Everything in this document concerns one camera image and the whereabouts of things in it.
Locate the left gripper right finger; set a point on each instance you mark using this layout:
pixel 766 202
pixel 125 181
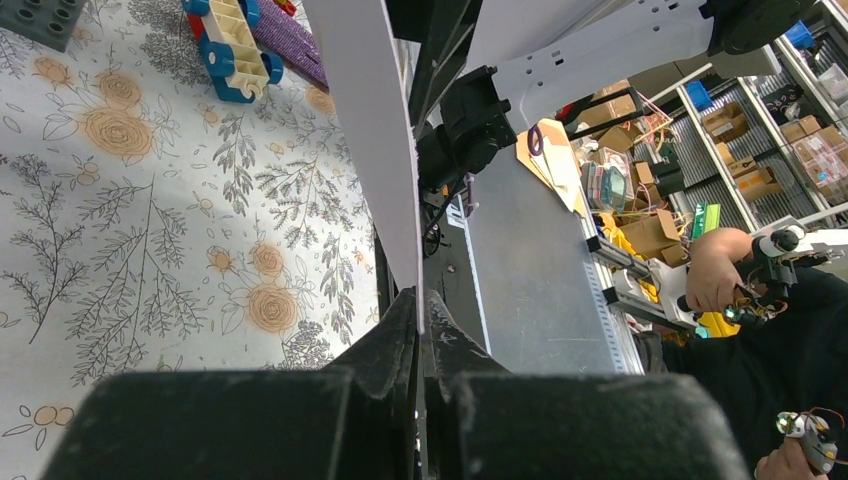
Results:
pixel 486 422

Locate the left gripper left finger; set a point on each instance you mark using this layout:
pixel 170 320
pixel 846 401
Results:
pixel 352 419

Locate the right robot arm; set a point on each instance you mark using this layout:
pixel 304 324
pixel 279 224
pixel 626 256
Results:
pixel 462 118

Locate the operator left hand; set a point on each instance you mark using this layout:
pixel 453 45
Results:
pixel 712 276

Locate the operator right hand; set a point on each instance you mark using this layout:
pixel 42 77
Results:
pixel 787 462

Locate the floral table cloth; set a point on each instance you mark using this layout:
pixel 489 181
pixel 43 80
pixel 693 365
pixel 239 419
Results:
pixel 146 225

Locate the purple glitter microphone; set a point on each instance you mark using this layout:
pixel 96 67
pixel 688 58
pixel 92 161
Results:
pixel 284 35

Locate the beige toy car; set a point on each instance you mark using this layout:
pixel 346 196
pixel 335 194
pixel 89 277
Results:
pixel 239 69

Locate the cardboard boxes on shelves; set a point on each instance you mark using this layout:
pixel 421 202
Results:
pixel 750 151

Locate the grey lego baseplate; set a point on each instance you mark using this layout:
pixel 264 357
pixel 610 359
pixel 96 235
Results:
pixel 48 22

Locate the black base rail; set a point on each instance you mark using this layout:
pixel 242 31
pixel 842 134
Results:
pixel 448 263

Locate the teleoperation controller handle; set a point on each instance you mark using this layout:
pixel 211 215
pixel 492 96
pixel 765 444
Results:
pixel 778 257

